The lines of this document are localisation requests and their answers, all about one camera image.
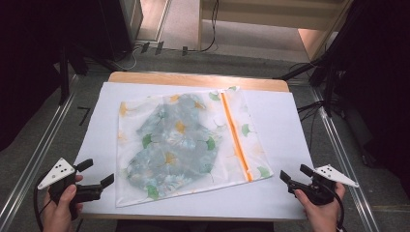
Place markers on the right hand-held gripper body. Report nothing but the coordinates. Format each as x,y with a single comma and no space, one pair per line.
319,193

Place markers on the black curtain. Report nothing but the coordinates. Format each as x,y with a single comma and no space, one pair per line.
29,64
380,80

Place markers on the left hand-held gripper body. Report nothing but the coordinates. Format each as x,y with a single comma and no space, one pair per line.
59,172

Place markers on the person's right hand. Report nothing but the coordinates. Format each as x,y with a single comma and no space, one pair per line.
319,216

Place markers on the blue floral garment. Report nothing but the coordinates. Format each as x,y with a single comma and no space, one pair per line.
180,145

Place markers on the black metal stand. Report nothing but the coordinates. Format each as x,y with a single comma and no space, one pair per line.
64,77
328,87

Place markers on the light wooden shelf unit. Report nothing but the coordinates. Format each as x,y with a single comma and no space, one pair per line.
257,19

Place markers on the leaf-print mesh laundry bag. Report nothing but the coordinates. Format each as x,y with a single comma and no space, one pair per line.
249,129

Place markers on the aluminium floor rail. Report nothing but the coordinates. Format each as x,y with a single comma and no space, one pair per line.
341,161
35,161

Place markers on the wooden table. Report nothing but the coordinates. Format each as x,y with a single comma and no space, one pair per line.
193,79

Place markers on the person's dark lap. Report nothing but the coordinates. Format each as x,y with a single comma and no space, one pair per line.
193,226

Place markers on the person's left hand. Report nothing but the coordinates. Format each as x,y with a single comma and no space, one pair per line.
59,216

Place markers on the white table sheet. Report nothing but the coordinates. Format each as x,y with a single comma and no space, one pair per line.
283,135

